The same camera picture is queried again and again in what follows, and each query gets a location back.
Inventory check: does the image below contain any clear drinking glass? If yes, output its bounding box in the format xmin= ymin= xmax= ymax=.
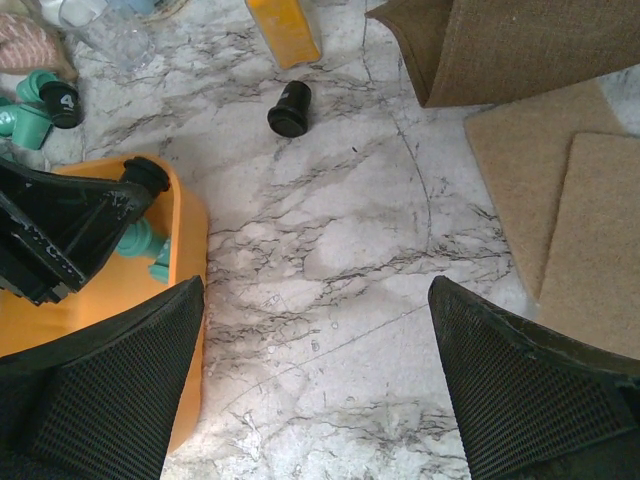
xmin=58 ymin=1 xmax=155 ymax=72

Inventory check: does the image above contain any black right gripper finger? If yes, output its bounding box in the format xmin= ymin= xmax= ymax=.
xmin=1 ymin=160 xmax=155 ymax=306

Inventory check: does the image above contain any orange juice bottle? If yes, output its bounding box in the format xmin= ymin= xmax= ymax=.
xmin=245 ymin=0 xmax=322 ymax=70

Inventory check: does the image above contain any teal capsule numbered three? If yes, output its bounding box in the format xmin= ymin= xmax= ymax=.
xmin=0 ymin=97 xmax=20 ymax=137

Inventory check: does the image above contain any brown cloth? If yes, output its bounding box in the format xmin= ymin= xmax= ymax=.
xmin=366 ymin=0 xmax=639 ymax=108

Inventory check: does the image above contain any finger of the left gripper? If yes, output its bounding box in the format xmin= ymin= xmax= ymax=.
xmin=428 ymin=276 xmax=639 ymax=479
xmin=1 ymin=276 xmax=204 ymax=479

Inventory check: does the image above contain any striped brown towel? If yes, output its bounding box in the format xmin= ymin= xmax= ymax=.
xmin=1 ymin=13 xmax=78 ymax=82

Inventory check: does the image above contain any black coffee capsule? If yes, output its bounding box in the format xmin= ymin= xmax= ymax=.
xmin=267 ymin=80 xmax=312 ymax=138
xmin=119 ymin=156 xmax=170 ymax=198
xmin=39 ymin=81 xmax=82 ymax=129

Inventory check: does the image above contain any brown cork mat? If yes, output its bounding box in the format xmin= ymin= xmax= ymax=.
xmin=536 ymin=133 xmax=639 ymax=358
xmin=464 ymin=80 xmax=624 ymax=300

